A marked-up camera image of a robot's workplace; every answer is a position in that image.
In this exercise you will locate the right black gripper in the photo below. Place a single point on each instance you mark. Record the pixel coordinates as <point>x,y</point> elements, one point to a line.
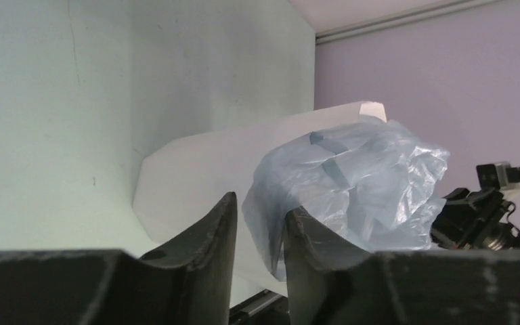
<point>473,220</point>

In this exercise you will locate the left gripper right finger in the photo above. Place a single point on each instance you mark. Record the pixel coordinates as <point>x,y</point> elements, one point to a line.
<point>331,281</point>

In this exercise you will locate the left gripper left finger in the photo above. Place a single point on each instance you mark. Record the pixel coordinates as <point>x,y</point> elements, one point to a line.
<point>186,280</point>

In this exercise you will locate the white trash bin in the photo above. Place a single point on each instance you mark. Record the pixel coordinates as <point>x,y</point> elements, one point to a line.
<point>181,182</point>

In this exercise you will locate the blue plastic trash bag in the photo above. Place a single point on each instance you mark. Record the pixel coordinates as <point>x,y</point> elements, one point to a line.
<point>371,182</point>

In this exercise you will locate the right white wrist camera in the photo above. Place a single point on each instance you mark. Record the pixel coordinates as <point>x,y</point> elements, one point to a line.
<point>501,176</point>

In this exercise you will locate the right aluminium frame post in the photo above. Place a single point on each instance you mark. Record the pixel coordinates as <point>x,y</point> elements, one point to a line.
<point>408,16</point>

